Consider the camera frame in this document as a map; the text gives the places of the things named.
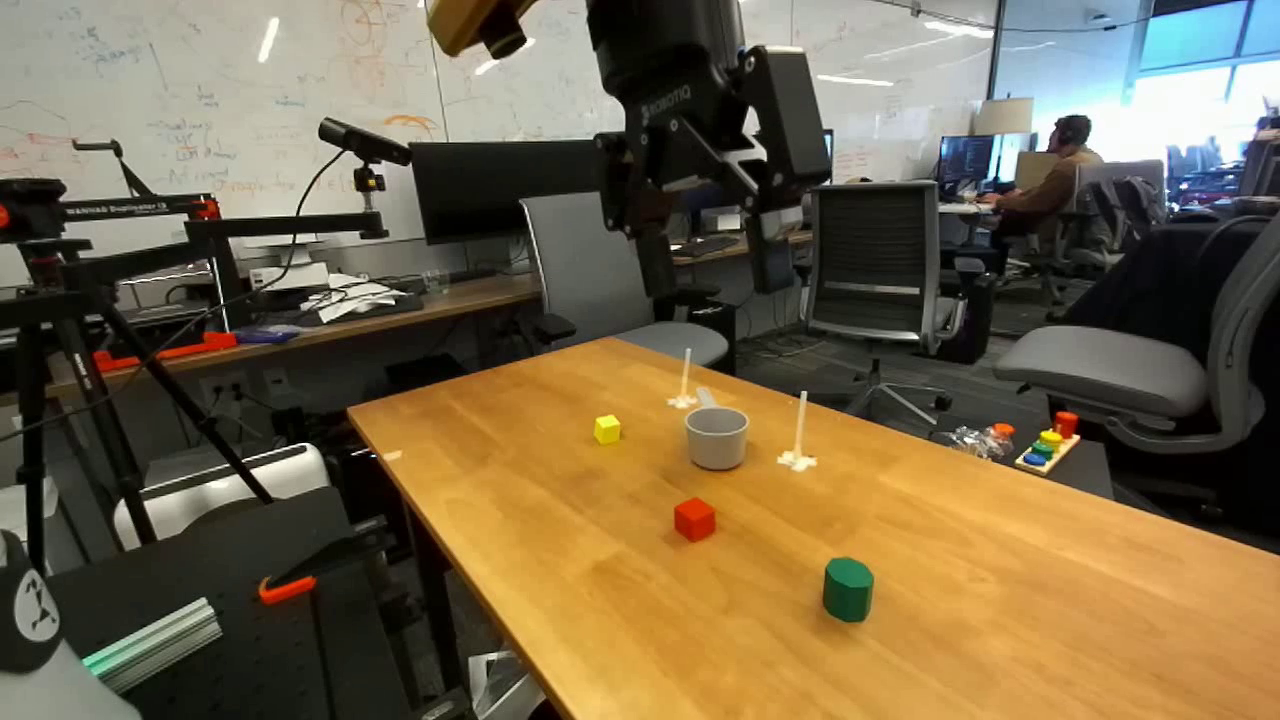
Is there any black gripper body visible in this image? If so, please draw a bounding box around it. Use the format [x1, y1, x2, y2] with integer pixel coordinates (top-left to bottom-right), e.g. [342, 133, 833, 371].
[589, 0, 833, 227]

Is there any yellow wooden cube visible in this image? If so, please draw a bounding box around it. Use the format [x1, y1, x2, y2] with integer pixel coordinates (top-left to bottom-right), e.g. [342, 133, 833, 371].
[591, 411, 623, 443]

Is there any red wooden cube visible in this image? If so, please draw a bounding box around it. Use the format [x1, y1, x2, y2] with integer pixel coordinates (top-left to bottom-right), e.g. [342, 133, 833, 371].
[672, 496, 716, 539]

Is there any green octagonal wooden block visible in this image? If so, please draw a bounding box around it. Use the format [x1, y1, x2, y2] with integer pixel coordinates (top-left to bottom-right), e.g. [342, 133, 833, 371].
[825, 556, 878, 623]

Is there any grey measuring cup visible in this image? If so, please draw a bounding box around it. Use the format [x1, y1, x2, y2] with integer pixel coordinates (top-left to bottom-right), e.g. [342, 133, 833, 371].
[686, 410, 748, 474]

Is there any grey office chair middle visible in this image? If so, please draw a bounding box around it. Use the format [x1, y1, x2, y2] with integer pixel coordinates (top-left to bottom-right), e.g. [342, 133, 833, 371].
[524, 192, 729, 365]

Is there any grey office chair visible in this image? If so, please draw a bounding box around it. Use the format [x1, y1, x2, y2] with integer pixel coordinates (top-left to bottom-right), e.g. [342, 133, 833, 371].
[524, 192, 729, 365]
[997, 219, 1280, 455]

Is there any black mesh office chair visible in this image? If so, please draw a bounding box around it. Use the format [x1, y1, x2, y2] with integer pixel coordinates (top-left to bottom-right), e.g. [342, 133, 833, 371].
[804, 182, 990, 427]

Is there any black computer monitor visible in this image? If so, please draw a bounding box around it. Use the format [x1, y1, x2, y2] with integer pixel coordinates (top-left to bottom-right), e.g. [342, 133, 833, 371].
[414, 140, 610, 245]

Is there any white plastic stand far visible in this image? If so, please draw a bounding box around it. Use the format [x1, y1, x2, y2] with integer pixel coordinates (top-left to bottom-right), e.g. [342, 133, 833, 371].
[668, 350, 696, 411]

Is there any white plastic stand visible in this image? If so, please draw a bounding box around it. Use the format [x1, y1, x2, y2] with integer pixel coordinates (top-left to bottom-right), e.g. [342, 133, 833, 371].
[775, 387, 818, 474]
[668, 350, 696, 411]

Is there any wooden desk in background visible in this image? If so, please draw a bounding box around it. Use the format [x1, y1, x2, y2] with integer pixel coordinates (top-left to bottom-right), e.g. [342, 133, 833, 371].
[53, 225, 818, 393]

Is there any white plastic stand near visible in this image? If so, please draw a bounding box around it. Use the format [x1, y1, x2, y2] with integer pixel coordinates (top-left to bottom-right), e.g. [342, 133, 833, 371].
[775, 387, 818, 474]

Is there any seated person in background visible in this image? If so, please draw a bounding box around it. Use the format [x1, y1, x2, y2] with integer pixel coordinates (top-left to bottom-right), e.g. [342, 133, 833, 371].
[993, 112, 1099, 248]

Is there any colourful stacking toy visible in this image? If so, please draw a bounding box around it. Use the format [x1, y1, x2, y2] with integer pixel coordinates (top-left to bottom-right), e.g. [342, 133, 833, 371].
[1016, 411, 1080, 478]

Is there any grey office chair right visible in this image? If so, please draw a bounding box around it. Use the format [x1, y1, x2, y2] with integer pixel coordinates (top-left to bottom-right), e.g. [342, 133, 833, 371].
[997, 219, 1280, 455]

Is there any silver aluminium bar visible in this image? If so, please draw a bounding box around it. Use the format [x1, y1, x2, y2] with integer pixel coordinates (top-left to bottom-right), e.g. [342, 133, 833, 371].
[85, 598, 225, 691]

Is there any black cap with logo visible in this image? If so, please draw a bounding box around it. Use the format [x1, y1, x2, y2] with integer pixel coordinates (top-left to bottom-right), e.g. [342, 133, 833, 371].
[0, 532, 66, 677]

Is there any black camera on boom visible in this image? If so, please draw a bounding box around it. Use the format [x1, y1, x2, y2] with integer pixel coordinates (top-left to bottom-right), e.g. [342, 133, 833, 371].
[317, 116, 414, 166]

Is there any orange clamp handle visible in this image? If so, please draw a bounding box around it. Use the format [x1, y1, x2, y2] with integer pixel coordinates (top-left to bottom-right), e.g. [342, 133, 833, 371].
[256, 575, 321, 608]

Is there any black camera tripod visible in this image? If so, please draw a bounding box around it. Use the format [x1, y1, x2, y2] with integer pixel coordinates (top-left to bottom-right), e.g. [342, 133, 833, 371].
[0, 182, 273, 544]

